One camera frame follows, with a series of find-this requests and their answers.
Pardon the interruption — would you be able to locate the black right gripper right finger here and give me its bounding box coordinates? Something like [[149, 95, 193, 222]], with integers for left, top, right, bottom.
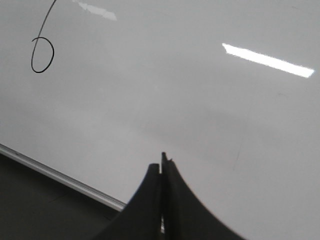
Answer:
[[161, 152, 243, 240]]

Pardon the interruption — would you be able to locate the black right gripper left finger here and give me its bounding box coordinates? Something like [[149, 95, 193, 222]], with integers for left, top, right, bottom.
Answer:
[[94, 163, 162, 240]]

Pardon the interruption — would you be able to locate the white whiteboard with aluminium frame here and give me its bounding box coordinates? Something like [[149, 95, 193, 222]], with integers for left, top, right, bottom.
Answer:
[[0, 0, 320, 240]]

